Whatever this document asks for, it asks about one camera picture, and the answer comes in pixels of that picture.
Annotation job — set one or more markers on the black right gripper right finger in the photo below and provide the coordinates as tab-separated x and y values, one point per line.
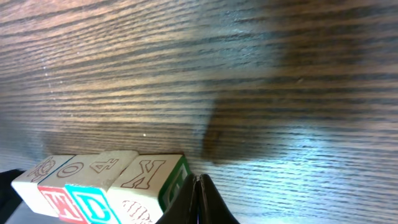
211	206

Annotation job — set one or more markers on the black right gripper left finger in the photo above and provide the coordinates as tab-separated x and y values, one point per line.
184	207

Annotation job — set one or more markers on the wooden block green side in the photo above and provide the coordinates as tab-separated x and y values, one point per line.
147	187

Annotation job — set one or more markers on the blue letter D block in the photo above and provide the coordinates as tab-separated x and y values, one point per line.
91	196

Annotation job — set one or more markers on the red letter M block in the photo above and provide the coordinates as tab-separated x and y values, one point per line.
53	188

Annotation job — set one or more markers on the wooden picture block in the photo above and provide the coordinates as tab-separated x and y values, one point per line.
26	185

